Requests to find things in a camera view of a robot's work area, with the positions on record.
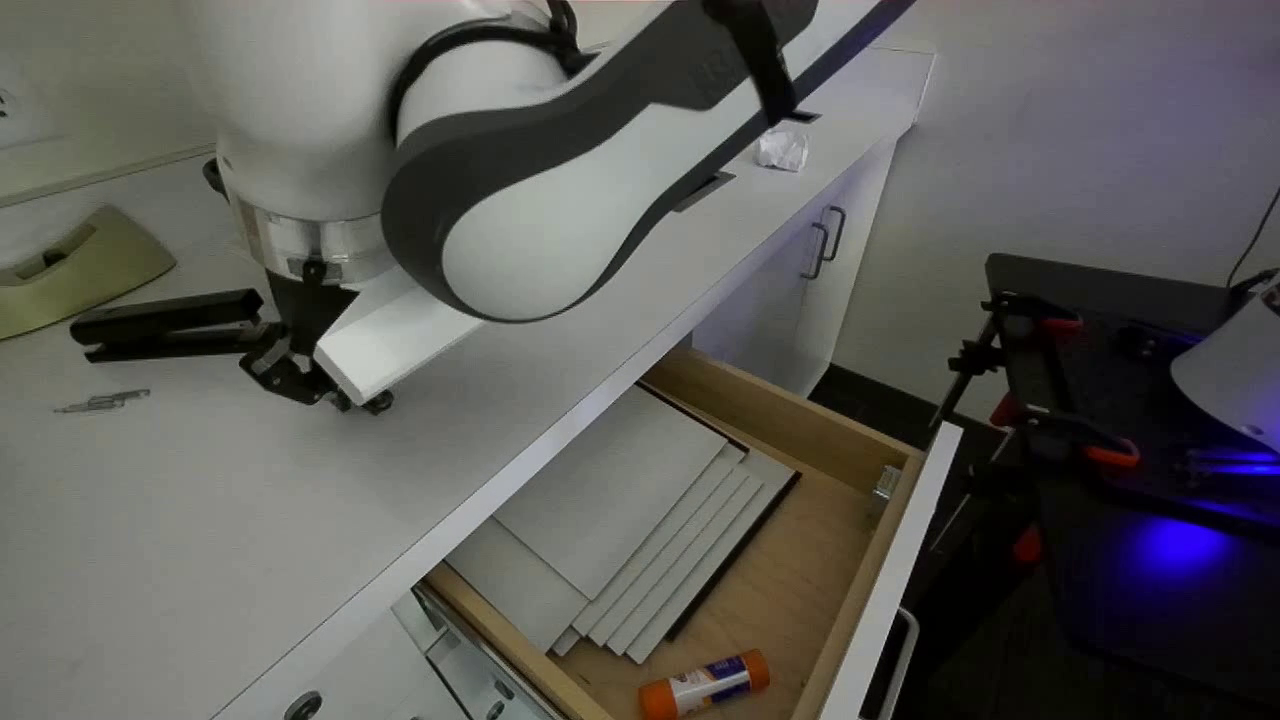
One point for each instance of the white lamp shade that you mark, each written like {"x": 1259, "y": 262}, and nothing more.
{"x": 1240, "y": 373}

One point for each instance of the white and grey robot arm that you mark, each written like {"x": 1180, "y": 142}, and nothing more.
{"x": 534, "y": 173}

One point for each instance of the black work table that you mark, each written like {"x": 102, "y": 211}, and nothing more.
{"x": 1132, "y": 402}

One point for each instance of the large grey sheet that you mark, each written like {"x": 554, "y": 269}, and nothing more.
{"x": 615, "y": 492}

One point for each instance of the wooden drawer with white front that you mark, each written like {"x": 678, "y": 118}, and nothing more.
{"x": 800, "y": 586}

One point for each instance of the small crumpled white paper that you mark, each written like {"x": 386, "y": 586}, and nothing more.
{"x": 782, "y": 149}

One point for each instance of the white cabinet door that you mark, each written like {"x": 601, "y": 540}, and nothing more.
{"x": 784, "y": 287}

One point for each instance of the black tripod stand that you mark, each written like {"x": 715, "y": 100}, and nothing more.
{"x": 968, "y": 362}

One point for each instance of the orange capped glue stick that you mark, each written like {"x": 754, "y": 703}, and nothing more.
{"x": 702, "y": 685}

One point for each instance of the round black drawer lock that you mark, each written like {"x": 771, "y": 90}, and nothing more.
{"x": 303, "y": 707}

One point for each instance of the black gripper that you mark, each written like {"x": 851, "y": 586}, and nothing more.
{"x": 309, "y": 304}

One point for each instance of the black stapler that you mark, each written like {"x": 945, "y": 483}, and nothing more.
{"x": 161, "y": 327}

